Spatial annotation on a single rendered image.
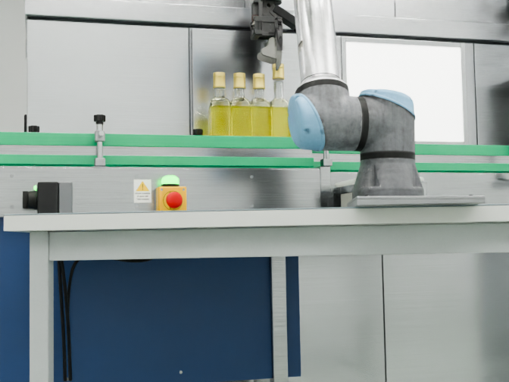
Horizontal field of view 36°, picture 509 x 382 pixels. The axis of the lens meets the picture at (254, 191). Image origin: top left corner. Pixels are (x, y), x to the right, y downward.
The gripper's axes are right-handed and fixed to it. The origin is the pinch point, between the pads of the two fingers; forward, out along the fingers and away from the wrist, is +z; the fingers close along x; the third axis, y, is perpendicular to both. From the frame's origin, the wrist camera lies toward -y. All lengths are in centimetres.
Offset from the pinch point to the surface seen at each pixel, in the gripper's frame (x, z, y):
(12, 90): -303, -50, 107
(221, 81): 2.9, 5.1, 16.8
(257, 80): 2.3, 4.5, 6.3
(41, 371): 49, 76, 62
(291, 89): -12.6, 3.7, -6.9
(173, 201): 28, 40, 32
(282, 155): 13.6, 27.1, 2.0
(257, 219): 63, 46, 19
